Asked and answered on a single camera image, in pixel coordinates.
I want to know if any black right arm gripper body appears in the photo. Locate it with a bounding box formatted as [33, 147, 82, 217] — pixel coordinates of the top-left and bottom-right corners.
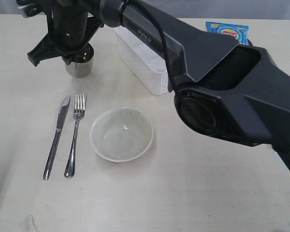
[50, 0, 104, 48]

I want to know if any silver foil packet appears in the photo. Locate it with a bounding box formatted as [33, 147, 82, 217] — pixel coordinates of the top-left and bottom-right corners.
[65, 44, 94, 78]

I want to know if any silver table knife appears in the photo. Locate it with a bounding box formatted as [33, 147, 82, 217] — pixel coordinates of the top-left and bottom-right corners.
[43, 96, 71, 180]

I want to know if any silver metal fork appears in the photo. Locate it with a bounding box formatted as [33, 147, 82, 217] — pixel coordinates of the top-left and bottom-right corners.
[64, 93, 87, 178]

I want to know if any white perforated plastic basket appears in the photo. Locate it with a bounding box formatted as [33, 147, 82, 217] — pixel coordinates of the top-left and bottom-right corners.
[114, 27, 168, 96]

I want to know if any white floral ceramic bowl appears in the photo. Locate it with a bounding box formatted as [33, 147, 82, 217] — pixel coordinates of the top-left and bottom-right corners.
[89, 107, 154, 162]

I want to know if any blue chips snack bag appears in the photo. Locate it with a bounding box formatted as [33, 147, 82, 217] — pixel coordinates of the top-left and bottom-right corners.
[205, 21, 249, 45]

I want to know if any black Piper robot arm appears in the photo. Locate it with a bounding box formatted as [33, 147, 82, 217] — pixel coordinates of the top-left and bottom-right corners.
[17, 0, 290, 171]

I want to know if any grey backdrop curtain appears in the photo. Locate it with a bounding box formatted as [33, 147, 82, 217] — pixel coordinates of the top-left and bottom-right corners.
[0, 0, 290, 20]

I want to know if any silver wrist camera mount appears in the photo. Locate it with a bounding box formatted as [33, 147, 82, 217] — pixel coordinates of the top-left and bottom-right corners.
[16, 0, 51, 18]

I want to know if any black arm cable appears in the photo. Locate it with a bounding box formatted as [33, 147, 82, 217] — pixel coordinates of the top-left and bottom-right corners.
[120, 0, 223, 136]

